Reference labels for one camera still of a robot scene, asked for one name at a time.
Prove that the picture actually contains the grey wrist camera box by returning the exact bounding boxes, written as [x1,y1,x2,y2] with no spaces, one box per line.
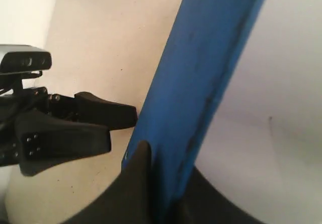
[1,44,52,75]

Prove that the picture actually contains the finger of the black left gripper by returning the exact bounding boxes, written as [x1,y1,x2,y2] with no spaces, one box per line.
[74,92,137,130]

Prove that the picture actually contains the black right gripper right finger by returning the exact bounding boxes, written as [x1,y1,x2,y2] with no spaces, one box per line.
[173,165,322,224]

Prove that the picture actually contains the blue folder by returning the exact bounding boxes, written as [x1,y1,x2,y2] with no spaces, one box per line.
[120,0,322,224]

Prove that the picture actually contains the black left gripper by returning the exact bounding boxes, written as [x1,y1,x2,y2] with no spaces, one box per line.
[1,87,111,177]

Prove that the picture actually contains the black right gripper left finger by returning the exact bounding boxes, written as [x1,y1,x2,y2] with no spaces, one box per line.
[64,140,152,224]

